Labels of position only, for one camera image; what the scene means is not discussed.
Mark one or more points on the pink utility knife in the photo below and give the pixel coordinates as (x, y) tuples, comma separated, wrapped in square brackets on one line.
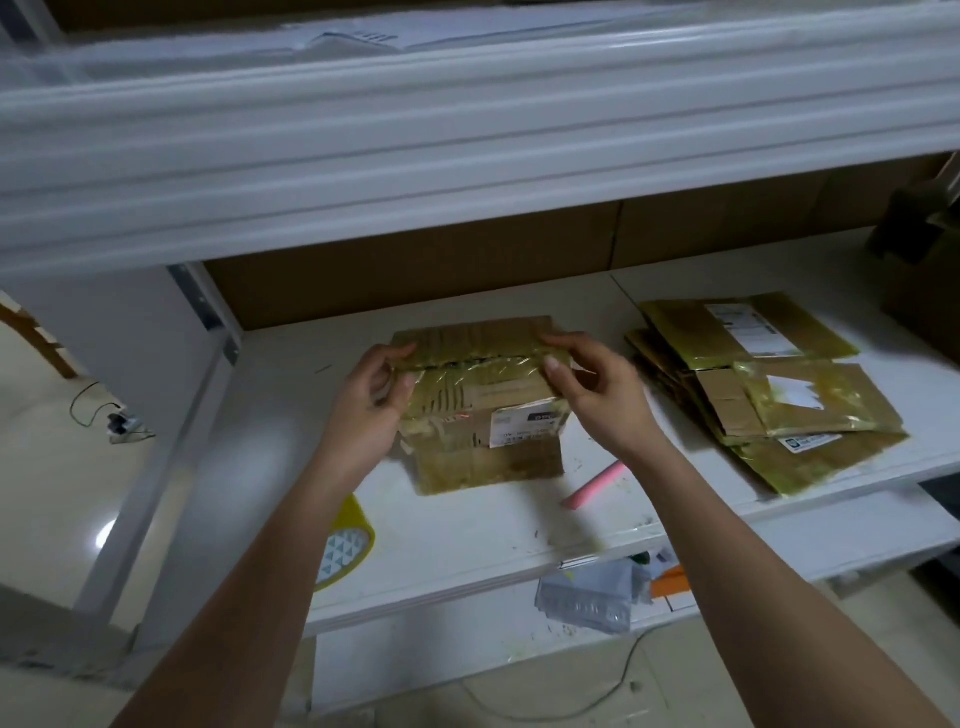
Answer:
[(597, 485)]

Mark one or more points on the wooden chair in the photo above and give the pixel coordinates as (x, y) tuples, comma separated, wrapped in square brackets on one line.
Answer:
[(38, 338)]

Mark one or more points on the person's right hand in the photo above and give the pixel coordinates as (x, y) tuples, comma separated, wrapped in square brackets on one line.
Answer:
[(615, 405)]

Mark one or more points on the white metal shelf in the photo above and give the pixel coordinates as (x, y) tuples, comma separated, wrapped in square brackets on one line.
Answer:
[(375, 135)]

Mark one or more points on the stack of cardboard boxes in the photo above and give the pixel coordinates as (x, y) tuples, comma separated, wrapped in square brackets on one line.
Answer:
[(765, 383)]

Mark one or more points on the large plain cardboard box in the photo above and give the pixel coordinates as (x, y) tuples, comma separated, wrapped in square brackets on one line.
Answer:
[(930, 270)]

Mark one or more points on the person's left forearm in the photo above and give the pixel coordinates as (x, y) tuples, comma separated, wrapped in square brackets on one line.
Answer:
[(225, 615)]

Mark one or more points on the white power strip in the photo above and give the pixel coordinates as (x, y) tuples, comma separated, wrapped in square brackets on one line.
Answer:
[(126, 425)]

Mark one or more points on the yellow tape roll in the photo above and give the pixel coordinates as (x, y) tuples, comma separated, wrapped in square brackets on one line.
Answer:
[(348, 548)]

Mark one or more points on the orange plastic object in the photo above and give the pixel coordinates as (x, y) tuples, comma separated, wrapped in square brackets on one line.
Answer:
[(671, 584)]

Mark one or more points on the person's left hand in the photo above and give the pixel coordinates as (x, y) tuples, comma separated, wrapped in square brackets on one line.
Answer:
[(368, 420)]

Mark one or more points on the person's right forearm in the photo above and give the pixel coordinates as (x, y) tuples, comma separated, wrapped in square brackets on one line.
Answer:
[(780, 600)]

